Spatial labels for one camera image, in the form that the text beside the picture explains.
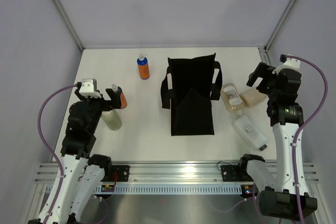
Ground beige soap bottle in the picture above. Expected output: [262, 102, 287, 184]
[239, 87, 267, 108]

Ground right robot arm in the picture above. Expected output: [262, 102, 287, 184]
[238, 62, 318, 221]

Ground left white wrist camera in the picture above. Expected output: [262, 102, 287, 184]
[79, 79, 101, 98]

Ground aluminium rail frame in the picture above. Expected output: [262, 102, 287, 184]
[34, 162, 319, 185]

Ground white slotted cable duct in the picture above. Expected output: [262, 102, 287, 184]
[93, 184, 242, 195]

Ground white clear bottle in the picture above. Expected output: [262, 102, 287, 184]
[232, 114, 268, 151]

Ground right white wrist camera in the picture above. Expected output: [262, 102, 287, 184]
[272, 54, 301, 74]

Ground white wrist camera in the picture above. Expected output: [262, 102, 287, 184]
[79, 79, 101, 98]
[272, 54, 301, 74]

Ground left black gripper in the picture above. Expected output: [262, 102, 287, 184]
[76, 89, 121, 133]

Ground green liquid bottle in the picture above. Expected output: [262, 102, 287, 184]
[101, 110, 122, 131]

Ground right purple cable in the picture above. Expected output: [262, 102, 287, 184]
[285, 55, 329, 224]

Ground black canvas bag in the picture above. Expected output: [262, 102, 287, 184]
[160, 53, 223, 136]

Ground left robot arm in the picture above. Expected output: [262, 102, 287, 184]
[29, 79, 116, 223]

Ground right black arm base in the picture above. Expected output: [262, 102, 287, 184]
[220, 165, 251, 182]

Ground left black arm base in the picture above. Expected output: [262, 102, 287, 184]
[102, 165, 130, 183]

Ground orange blue spray bottle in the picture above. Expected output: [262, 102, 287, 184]
[137, 54, 150, 80]

